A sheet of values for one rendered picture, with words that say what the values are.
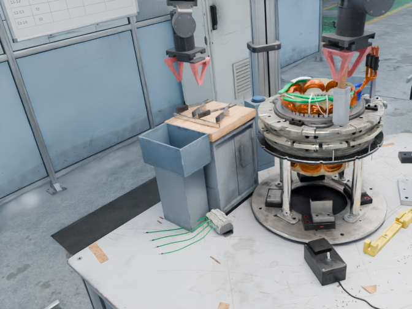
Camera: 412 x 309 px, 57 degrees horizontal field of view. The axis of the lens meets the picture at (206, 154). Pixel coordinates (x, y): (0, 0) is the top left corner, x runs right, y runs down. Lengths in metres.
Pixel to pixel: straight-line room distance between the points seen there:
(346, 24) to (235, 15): 2.58
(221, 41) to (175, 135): 2.23
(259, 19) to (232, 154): 0.54
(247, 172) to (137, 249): 0.41
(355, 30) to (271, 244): 0.57
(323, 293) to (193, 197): 0.41
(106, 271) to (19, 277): 1.45
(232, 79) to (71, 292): 2.16
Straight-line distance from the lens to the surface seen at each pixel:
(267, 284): 0.96
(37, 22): 2.92
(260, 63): 1.45
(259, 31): 1.44
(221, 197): 1.12
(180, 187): 1.05
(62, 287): 2.30
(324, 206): 1.08
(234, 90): 3.48
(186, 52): 1.08
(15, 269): 2.57
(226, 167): 1.11
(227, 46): 3.34
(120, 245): 1.15
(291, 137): 0.96
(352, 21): 0.87
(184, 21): 1.00
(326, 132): 0.92
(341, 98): 0.93
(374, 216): 1.15
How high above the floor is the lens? 1.48
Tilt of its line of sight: 27 degrees down
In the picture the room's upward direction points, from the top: 7 degrees counter-clockwise
